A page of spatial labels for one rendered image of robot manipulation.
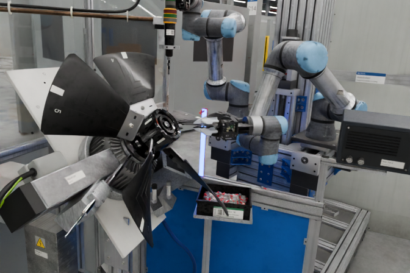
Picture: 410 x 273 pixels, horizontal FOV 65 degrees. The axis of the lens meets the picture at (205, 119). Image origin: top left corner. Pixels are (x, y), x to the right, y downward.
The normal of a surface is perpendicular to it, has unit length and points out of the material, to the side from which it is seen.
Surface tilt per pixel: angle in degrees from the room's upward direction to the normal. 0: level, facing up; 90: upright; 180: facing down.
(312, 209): 90
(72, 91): 78
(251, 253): 90
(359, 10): 90
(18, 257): 90
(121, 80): 48
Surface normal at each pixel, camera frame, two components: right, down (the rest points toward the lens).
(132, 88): 0.10, -0.49
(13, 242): 0.92, 0.14
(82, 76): 0.70, -0.10
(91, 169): 0.74, -0.52
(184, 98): 0.66, 0.21
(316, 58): 0.43, 0.15
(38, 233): -0.38, 0.20
